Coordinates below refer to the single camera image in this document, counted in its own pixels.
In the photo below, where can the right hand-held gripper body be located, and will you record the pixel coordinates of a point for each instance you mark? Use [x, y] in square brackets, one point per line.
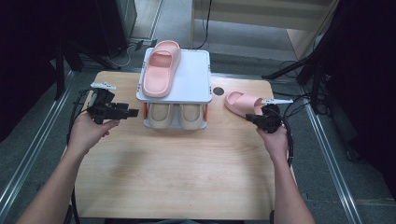
[270, 119]

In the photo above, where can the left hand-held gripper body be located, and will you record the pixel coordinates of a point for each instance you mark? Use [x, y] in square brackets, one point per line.
[102, 109]

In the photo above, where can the pink slide slipper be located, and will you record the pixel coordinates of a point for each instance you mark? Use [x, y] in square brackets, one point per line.
[243, 102]
[160, 71]

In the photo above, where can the cream clog shoe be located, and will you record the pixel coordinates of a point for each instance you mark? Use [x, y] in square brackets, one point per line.
[191, 115]
[160, 115]

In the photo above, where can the white two-tier shoe rack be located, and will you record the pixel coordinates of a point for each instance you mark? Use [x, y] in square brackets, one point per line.
[193, 81]

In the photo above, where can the person's right hand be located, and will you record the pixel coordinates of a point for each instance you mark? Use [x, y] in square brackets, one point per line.
[277, 144]

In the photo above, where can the person's left hand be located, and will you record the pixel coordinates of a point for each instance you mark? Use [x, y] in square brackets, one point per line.
[85, 133]

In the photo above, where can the black round table grommet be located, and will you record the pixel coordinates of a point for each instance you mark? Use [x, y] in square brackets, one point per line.
[218, 91]

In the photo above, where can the black metal stand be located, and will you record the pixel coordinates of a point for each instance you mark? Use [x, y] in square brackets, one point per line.
[60, 74]

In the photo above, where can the small black block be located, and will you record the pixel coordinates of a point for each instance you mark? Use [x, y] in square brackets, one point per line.
[138, 45]

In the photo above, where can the black tripod stand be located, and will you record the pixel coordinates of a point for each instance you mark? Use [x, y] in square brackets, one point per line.
[311, 67]

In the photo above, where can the dark cabinet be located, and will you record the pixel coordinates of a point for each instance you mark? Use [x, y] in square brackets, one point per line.
[112, 25]

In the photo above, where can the dark curtain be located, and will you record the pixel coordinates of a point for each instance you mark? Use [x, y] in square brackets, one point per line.
[367, 77]
[31, 56]

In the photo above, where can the beige wooden furniture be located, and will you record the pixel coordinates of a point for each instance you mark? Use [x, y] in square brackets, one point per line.
[261, 14]

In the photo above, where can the metal floor rail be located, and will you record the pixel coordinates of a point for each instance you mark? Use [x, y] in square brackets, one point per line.
[37, 146]
[330, 161]

